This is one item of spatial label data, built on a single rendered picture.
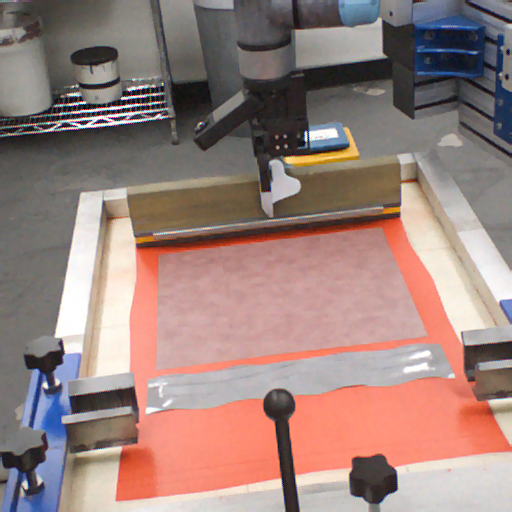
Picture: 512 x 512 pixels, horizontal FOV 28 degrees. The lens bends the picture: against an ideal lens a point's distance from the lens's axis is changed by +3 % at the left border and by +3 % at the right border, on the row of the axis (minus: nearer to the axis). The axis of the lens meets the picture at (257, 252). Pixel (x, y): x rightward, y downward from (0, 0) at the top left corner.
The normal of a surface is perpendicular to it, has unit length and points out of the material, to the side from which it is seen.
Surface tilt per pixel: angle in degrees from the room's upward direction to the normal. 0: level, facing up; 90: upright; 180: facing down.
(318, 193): 91
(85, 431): 90
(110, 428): 90
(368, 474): 0
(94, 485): 0
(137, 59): 90
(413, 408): 0
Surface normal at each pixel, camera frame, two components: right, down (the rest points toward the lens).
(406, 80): -0.94, 0.23
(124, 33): 0.08, 0.48
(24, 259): -0.10, -0.87
